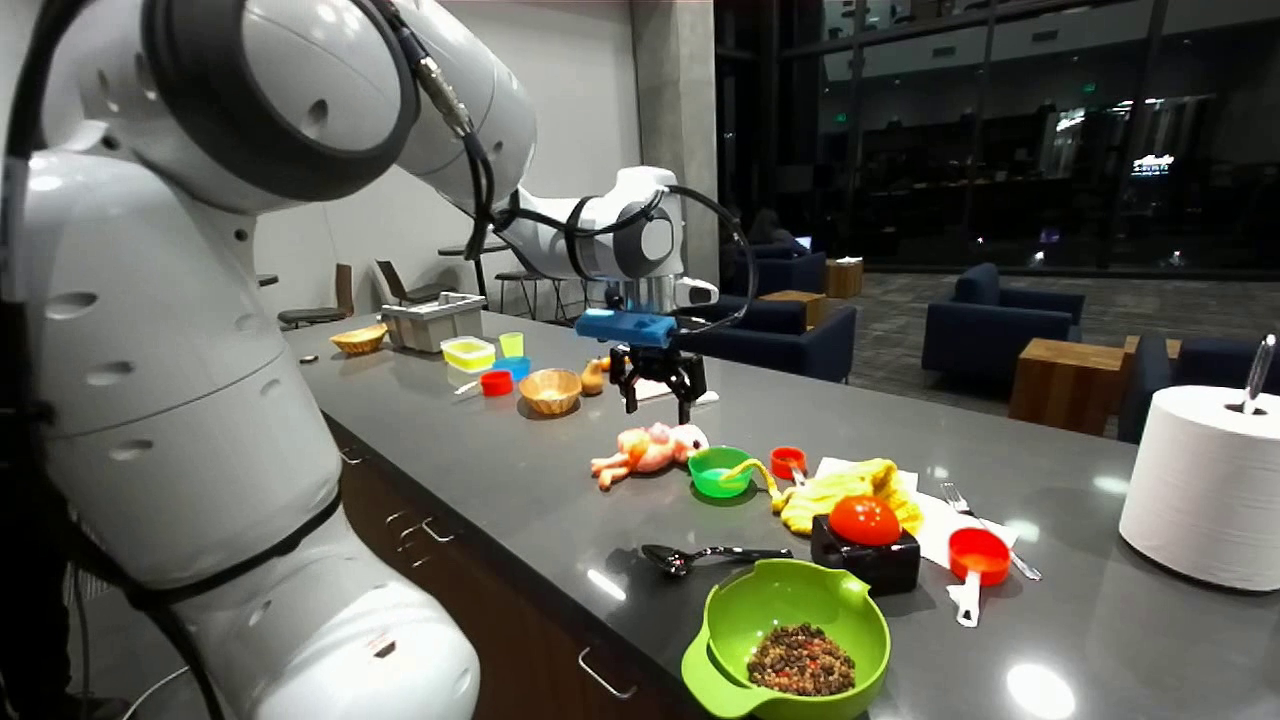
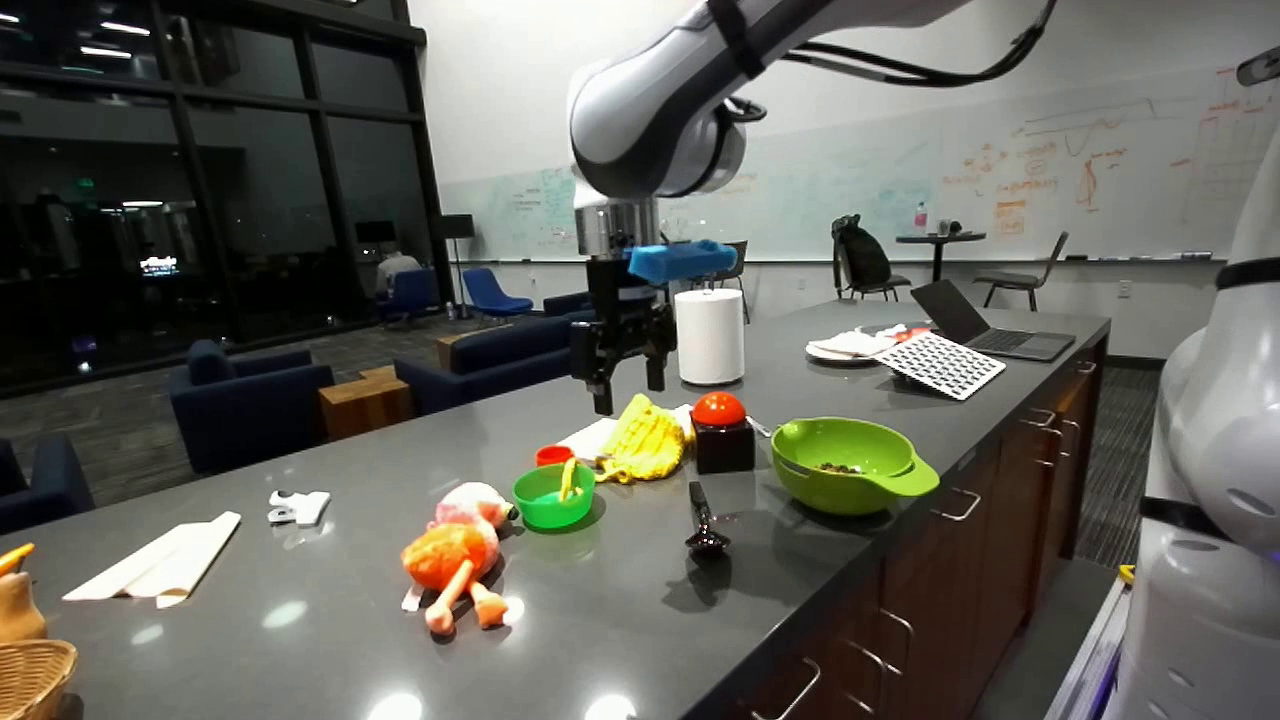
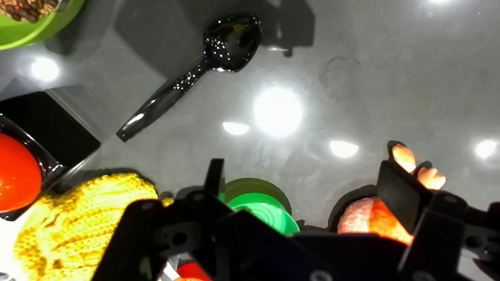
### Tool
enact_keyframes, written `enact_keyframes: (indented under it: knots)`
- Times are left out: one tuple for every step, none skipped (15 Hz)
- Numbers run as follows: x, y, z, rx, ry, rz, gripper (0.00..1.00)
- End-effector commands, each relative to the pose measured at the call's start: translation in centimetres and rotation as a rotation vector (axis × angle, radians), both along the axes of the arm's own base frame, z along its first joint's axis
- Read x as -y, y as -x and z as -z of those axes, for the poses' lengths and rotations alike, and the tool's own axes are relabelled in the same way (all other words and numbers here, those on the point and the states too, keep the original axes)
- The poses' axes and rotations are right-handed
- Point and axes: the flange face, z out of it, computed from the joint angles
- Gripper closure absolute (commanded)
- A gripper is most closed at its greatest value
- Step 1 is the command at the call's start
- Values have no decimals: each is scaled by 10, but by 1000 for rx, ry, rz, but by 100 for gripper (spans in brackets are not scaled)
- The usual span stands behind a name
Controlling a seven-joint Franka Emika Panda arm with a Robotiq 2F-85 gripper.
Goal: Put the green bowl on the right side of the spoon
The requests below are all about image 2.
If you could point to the black round table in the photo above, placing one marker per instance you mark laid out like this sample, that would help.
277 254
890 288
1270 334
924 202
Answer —
943 242

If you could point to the black plastic spoon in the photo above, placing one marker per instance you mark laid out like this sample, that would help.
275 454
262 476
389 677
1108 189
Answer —
705 533

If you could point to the bright blue chair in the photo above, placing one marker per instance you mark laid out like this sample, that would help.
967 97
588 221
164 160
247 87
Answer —
491 292

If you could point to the long folded white paper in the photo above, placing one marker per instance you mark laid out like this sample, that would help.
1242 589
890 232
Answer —
152 563

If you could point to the wooden bowl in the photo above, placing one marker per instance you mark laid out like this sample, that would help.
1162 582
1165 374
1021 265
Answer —
28 683

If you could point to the pink toy meat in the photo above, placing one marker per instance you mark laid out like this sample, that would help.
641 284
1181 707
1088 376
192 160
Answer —
473 502

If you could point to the red and white toy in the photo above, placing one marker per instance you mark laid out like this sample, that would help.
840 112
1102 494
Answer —
585 436

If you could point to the coffee beans and grains pile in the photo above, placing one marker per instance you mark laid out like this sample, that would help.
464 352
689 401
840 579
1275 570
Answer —
840 464

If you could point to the wooden figurine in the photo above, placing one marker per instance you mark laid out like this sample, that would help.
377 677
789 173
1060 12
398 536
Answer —
18 600

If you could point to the white keyboard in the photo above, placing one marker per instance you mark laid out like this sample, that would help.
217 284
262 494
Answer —
943 365

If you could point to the dark wood counter cabinet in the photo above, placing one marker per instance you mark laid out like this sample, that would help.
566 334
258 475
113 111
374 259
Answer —
961 575

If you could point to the seated person white shirt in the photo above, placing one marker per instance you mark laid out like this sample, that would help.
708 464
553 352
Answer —
398 265

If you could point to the grey side chair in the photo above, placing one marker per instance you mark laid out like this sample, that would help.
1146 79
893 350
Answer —
1026 283

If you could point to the red tomato toy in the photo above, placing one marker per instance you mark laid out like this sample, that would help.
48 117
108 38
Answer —
722 428

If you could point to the orange toy chicken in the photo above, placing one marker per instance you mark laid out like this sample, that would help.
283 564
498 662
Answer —
444 554

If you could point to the white plate with papers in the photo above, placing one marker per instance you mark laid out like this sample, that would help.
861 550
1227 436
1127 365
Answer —
846 350

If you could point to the small crumpled white paper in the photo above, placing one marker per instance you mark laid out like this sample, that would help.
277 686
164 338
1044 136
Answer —
297 505

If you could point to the dark open laptop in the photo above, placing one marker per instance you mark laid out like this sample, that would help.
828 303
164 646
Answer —
992 340

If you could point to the small green bowl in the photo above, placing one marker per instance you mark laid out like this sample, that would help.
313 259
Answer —
549 505

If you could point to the wall whiteboard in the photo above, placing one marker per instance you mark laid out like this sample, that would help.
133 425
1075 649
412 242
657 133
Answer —
1015 173

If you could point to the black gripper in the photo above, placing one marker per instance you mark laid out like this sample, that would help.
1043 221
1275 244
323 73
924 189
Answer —
623 334

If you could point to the dark blue armchair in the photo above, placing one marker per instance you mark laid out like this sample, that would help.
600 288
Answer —
42 486
247 404

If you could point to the dark blue sofa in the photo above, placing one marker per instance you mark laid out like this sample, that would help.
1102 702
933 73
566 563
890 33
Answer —
487 363

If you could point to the yellow mesh cloth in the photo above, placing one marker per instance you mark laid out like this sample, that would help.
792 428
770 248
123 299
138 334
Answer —
641 442

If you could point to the black office chair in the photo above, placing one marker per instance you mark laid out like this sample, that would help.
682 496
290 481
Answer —
867 265

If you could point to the white paper towel roll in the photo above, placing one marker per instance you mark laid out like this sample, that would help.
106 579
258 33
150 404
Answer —
708 338

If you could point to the red measuring cup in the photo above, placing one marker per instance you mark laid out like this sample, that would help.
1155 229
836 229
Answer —
553 454

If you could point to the wooden crate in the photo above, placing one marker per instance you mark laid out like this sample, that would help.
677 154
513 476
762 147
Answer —
361 401

